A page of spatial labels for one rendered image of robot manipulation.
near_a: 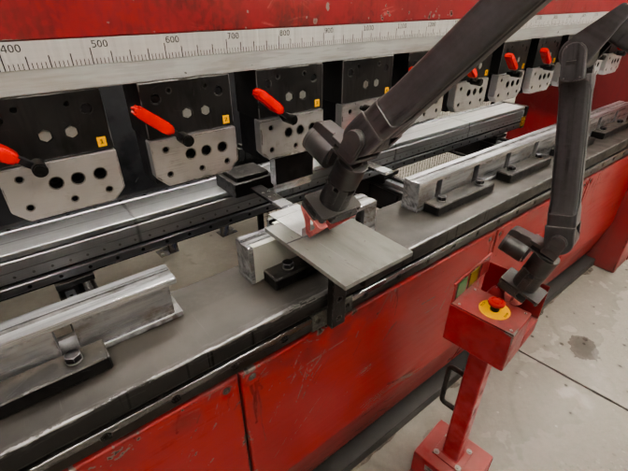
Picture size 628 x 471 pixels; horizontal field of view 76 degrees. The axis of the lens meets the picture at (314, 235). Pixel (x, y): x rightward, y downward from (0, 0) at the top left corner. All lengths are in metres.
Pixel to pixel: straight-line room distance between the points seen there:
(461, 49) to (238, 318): 0.61
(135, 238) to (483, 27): 0.83
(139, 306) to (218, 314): 0.15
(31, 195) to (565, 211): 0.98
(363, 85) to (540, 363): 1.63
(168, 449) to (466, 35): 0.86
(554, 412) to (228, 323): 1.49
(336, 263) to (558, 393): 1.48
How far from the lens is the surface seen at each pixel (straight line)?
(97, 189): 0.69
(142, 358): 0.82
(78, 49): 0.66
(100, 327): 0.83
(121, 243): 1.05
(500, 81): 1.37
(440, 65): 0.61
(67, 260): 1.04
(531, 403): 2.00
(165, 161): 0.71
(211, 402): 0.89
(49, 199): 0.69
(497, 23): 0.58
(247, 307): 0.86
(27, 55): 0.65
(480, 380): 1.27
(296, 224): 0.89
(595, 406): 2.11
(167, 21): 0.69
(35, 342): 0.82
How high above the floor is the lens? 1.43
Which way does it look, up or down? 31 degrees down
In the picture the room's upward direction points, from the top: straight up
